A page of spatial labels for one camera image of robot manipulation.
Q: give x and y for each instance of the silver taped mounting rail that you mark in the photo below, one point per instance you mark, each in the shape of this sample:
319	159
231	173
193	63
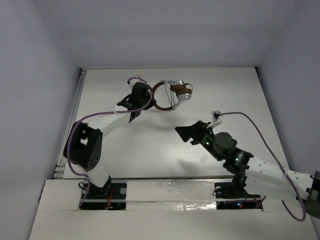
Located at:
168	194

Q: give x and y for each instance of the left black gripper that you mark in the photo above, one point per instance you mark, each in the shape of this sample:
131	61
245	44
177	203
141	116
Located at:
148	100

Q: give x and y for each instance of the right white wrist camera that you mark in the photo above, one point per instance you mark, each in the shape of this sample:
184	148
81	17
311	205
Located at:
216	119

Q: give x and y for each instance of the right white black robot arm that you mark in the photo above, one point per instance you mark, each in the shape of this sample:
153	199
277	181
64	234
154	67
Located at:
251	175

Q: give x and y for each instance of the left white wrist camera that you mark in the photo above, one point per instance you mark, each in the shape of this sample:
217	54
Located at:
136	79

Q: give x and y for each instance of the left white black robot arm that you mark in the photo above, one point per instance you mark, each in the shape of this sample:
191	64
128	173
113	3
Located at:
83	148

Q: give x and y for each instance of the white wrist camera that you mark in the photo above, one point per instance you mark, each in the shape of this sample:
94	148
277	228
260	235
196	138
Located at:
136	79
216	119

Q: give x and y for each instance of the brown silver headphones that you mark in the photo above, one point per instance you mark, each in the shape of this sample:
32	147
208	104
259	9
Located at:
183	92

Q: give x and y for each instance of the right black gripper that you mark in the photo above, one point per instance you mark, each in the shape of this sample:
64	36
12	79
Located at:
195	131

